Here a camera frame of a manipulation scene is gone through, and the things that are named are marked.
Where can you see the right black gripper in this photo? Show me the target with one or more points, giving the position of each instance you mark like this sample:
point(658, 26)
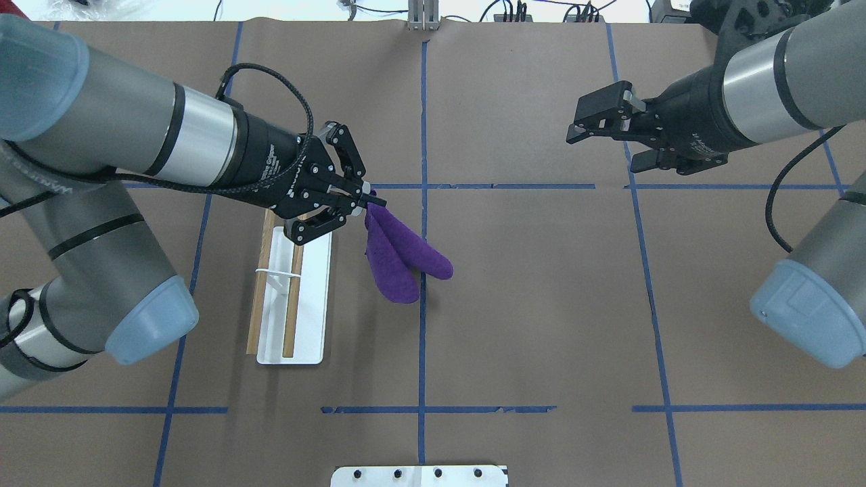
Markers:
point(697, 113)

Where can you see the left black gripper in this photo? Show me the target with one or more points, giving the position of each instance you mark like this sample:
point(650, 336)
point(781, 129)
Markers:
point(265, 157)

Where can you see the purple towel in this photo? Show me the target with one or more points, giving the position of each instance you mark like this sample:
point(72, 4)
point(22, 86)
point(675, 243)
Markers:
point(394, 252)

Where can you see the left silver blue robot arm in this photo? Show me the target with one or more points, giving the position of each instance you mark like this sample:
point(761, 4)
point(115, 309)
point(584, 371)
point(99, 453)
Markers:
point(77, 124)

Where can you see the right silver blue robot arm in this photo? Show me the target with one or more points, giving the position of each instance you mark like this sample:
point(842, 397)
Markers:
point(781, 69)

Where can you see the white wooden towel rack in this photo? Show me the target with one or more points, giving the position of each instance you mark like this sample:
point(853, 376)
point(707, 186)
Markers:
point(288, 322)

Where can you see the black power box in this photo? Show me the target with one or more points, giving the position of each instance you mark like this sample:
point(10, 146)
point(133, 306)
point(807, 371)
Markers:
point(671, 12)

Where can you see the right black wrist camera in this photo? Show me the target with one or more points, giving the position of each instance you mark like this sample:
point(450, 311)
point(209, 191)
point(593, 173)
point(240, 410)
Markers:
point(743, 23)

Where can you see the aluminium frame post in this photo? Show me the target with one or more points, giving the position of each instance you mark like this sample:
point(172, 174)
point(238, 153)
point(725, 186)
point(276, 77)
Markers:
point(423, 15)

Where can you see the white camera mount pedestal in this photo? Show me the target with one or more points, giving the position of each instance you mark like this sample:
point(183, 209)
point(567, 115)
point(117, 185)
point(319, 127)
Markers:
point(421, 475)

